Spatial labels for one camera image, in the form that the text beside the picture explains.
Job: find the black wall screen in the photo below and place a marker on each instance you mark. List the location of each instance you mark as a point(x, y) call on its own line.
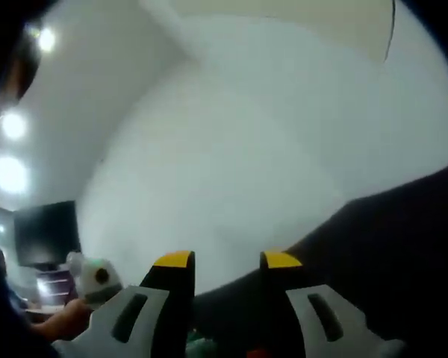
point(46, 233)

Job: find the purple shelf unit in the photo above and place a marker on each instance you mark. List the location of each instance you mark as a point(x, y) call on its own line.
point(54, 281)

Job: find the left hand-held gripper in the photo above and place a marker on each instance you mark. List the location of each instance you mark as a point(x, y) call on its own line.
point(97, 277)

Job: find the green dustpan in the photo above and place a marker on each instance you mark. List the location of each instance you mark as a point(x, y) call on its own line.
point(199, 345)

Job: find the person's left hand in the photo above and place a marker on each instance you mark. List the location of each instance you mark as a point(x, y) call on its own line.
point(74, 317)

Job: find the round ceiling light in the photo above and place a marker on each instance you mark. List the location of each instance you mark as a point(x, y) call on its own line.
point(46, 39)
point(9, 174)
point(13, 125)

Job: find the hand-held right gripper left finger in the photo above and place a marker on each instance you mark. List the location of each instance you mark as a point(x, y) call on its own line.
point(134, 332)

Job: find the person's right hand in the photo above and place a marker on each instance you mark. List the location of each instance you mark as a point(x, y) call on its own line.
point(257, 354)

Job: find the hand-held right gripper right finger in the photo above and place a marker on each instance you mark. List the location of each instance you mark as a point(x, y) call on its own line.
point(321, 335)

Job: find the person's head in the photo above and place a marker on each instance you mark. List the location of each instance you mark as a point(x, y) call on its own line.
point(24, 63)

